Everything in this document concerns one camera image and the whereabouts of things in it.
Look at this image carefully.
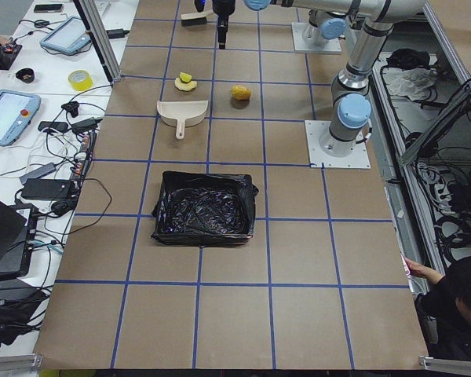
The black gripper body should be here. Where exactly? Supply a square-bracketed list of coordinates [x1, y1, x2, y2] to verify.
[213, 0, 231, 17]

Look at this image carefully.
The beige hand brush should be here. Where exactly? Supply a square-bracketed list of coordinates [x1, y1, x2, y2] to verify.
[181, 9, 214, 27]

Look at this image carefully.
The yellow green sponge piece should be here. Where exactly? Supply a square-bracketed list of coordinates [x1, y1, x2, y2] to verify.
[179, 72, 192, 83]

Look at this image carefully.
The beige plastic dustpan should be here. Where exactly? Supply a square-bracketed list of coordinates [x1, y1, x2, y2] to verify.
[156, 100, 209, 140]

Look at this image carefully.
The yellow crumpled trash lump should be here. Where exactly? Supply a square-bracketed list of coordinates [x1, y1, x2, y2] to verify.
[231, 85, 252, 101]

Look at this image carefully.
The bin with black liner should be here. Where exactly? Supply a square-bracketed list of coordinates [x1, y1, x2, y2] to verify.
[152, 170, 259, 247]

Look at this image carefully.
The black power adapter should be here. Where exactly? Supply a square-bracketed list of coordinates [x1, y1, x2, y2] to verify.
[106, 28, 129, 39]

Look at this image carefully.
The upper blue teach pendant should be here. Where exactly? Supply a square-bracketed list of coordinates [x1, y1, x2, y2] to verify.
[40, 16, 91, 56]

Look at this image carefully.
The blue teach pendant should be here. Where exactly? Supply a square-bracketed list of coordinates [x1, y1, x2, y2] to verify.
[40, 16, 91, 56]
[0, 90, 41, 146]

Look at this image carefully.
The yellow tape roll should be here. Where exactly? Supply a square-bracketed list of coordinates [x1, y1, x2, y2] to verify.
[68, 70, 93, 92]

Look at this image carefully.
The black smartphone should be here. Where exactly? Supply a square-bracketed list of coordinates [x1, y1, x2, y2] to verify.
[33, 3, 64, 13]

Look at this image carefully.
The black power strip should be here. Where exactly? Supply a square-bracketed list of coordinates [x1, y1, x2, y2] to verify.
[70, 130, 97, 187]

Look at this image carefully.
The small black bowl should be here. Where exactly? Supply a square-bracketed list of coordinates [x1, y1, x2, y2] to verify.
[15, 68, 35, 84]

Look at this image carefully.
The white crumpled cloth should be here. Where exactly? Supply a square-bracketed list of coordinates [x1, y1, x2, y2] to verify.
[388, 68, 436, 101]

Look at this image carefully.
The lower blue teach pendant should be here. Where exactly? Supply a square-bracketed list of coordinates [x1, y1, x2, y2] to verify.
[0, 90, 41, 146]

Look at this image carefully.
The black power brick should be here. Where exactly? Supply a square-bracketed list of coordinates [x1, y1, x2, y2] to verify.
[21, 178, 75, 200]

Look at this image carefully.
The black laptop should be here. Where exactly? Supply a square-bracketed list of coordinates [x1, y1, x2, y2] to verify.
[0, 201, 38, 280]

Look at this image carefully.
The person in black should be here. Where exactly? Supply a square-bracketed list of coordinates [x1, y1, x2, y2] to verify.
[405, 256, 471, 361]

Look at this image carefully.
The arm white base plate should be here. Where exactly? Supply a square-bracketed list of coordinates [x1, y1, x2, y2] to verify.
[292, 20, 345, 54]
[305, 120, 371, 169]

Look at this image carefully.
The aluminium frame post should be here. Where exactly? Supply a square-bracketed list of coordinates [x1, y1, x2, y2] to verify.
[73, 0, 122, 85]

